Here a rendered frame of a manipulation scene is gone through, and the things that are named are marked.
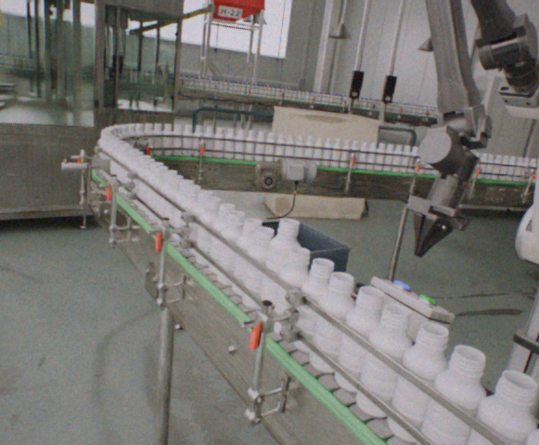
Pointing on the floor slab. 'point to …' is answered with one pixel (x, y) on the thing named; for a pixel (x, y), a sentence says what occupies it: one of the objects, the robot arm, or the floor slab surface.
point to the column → (327, 47)
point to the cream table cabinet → (297, 120)
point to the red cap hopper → (229, 13)
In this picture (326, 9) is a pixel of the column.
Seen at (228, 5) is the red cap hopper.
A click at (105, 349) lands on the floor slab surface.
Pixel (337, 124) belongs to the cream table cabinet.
